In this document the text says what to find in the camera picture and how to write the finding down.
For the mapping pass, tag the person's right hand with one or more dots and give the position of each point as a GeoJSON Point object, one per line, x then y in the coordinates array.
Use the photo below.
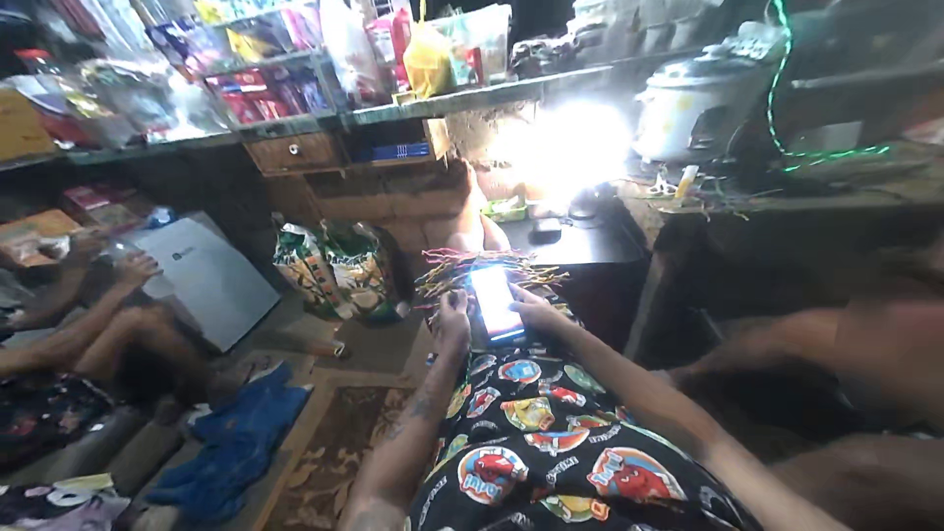
{"type": "Point", "coordinates": [540, 313]}

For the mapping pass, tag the person's left hand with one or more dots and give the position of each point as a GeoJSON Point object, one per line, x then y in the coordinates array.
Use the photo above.
{"type": "Point", "coordinates": [455, 328]}

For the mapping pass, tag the person's left fingers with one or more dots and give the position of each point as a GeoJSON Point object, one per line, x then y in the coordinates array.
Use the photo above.
{"type": "Point", "coordinates": [445, 310]}

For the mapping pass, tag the person's right fingers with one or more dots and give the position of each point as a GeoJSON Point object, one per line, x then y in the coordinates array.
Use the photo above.
{"type": "Point", "coordinates": [520, 298]}

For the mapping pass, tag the person's left thumb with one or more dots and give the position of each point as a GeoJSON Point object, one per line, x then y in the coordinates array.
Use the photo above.
{"type": "Point", "coordinates": [462, 300]}

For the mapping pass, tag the smartphone with lit screen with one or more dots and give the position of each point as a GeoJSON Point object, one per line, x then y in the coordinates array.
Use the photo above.
{"type": "Point", "coordinates": [497, 302]}

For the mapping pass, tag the person's right forearm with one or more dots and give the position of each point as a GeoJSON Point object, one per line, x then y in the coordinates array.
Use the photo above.
{"type": "Point", "coordinates": [664, 409]}

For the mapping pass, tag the person's left forearm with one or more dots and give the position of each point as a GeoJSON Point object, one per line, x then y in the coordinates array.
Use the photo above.
{"type": "Point", "coordinates": [413, 420]}

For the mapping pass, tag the person's legs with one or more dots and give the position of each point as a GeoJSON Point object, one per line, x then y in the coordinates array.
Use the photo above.
{"type": "Point", "coordinates": [470, 228]}

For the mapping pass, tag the small black box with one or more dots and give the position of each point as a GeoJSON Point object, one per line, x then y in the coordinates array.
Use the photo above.
{"type": "Point", "coordinates": [546, 231]}

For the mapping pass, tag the green white printed sack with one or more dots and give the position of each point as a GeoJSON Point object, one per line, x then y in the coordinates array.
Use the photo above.
{"type": "Point", "coordinates": [302, 258]}
{"type": "Point", "coordinates": [366, 274]}

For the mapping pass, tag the black table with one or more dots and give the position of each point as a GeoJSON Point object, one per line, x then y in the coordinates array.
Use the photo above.
{"type": "Point", "coordinates": [601, 244]}

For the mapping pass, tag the bright white lamp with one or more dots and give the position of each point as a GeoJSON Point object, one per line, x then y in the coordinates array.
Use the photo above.
{"type": "Point", "coordinates": [579, 147]}

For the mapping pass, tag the white scissors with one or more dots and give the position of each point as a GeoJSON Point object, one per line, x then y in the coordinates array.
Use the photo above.
{"type": "Point", "coordinates": [660, 183]}

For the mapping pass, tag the brown patterned mat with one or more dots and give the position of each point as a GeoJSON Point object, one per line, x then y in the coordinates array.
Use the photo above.
{"type": "Point", "coordinates": [335, 457]}

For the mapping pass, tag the small yellow white tube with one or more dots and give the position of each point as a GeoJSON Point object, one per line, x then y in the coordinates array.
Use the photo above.
{"type": "Point", "coordinates": [687, 181]}

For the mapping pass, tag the wooden shelf with drawer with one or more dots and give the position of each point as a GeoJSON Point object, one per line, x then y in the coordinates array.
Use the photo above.
{"type": "Point", "coordinates": [295, 153]}

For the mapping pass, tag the long shelf with goods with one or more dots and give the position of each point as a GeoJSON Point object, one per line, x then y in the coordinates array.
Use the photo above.
{"type": "Point", "coordinates": [346, 110]}

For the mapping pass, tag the white flat panel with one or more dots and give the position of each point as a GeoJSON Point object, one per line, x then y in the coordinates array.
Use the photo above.
{"type": "Point", "coordinates": [210, 276]}

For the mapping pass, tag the yellow plastic bag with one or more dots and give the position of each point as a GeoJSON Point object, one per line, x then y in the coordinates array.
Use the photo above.
{"type": "Point", "coordinates": [428, 65]}

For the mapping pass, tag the white rice cooker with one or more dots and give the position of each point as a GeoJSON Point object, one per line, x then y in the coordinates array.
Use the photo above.
{"type": "Point", "coordinates": [677, 114]}

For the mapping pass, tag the blue cloth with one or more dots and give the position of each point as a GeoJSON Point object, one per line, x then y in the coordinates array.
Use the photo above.
{"type": "Point", "coordinates": [240, 450]}

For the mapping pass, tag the wooden counter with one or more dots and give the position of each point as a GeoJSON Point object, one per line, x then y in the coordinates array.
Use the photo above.
{"type": "Point", "coordinates": [848, 181]}

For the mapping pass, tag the pink printed box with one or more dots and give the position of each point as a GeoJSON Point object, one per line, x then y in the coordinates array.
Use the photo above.
{"type": "Point", "coordinates": [96, 203]}

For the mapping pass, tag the patterned pink white cloth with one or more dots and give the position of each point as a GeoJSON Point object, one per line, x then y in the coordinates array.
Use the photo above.
{"type": "Point", "coordinates": [74, 501]}

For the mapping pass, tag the cardboard box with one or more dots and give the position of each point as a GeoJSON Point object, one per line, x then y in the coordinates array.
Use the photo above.
{"type": "Point", "coordinates": [33, 228]}

